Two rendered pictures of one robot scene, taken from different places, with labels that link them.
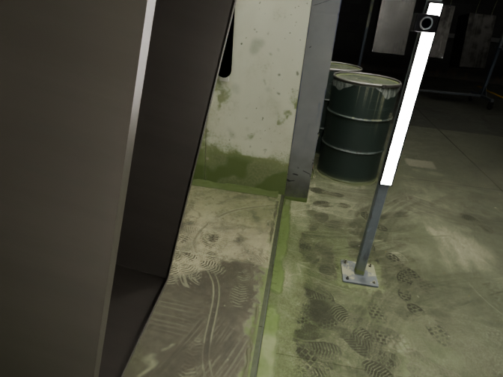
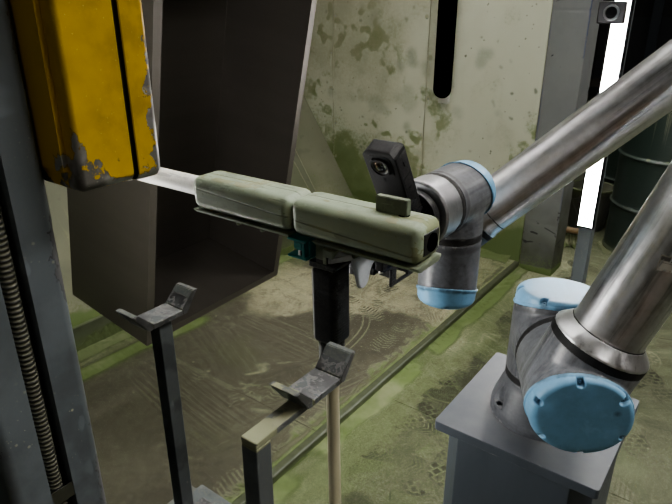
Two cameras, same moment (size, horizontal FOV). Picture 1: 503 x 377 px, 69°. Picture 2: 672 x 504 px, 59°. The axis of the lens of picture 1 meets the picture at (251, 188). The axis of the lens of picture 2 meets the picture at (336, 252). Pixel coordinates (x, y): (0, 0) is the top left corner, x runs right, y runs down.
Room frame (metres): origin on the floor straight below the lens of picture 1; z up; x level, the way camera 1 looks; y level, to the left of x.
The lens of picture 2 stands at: (-0.60, -0.93, 1.39)
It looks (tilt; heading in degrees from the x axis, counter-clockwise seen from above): 23 degrees down; 30
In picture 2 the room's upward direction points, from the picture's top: straight up
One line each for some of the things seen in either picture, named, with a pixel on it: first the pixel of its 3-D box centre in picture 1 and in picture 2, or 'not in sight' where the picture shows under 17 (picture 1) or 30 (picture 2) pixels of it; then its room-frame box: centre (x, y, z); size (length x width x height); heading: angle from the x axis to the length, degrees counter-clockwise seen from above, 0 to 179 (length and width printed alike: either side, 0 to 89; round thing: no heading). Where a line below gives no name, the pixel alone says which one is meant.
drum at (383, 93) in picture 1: (355, 127); (668, 179); (3.24, -0.89, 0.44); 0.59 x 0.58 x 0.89; 8
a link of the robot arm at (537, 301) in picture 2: not in sight; (553, 330); (0.43, -0.79, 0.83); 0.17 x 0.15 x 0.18; 21
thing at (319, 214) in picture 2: not in sight; (250, 259); (-0.08, -0.51, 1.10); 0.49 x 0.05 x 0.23; 83
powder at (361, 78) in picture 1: (366, 80); not in sight; (3.25, -0.89, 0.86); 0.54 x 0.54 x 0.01
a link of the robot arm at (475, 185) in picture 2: not in sight; (452, 198); (0.20, -0.66, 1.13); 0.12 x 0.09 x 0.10; 174
